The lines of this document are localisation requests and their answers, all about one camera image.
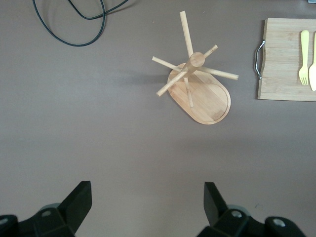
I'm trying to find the yellow plastic knife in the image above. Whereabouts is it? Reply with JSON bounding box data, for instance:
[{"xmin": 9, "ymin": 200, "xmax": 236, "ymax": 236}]
[{"xmin": 309, "ymin": 32, "xmax": 316, "ymax": 91}]

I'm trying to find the short black looped cable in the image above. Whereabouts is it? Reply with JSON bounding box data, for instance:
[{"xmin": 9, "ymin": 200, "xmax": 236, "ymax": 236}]
[{"xmin": 66, "ymin": 0, "xmax": 129, "ymax": 20}]

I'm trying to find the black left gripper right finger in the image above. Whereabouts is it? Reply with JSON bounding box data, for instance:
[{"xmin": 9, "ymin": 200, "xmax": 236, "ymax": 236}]
[{"xmin": 198, "ymin": 182, "xmax": 306, "ymax": 237}]

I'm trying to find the wooden mug tree stand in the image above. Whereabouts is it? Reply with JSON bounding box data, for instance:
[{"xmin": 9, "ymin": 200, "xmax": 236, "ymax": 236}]
[{"xmin": 152, "ymin": 11, "xmax": 239, "ymax": 125}]

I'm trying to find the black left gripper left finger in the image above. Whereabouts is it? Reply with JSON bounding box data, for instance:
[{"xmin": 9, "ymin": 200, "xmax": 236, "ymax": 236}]
[{"xmin": 0, "ymin": 181, "xmax": 93, "ymax": 237}]

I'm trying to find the yellow plastic fork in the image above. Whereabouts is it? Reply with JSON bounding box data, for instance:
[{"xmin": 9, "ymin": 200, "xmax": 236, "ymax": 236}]
[{"xmin": 298, "ymin": 30, "xmax": 310, "ymax": 86}]

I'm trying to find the long black looped cable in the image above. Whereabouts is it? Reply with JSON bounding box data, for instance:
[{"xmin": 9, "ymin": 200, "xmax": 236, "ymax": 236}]
[{"xmin": 33, "ymin": 0, "xmax": 106, "ymax": 47}]

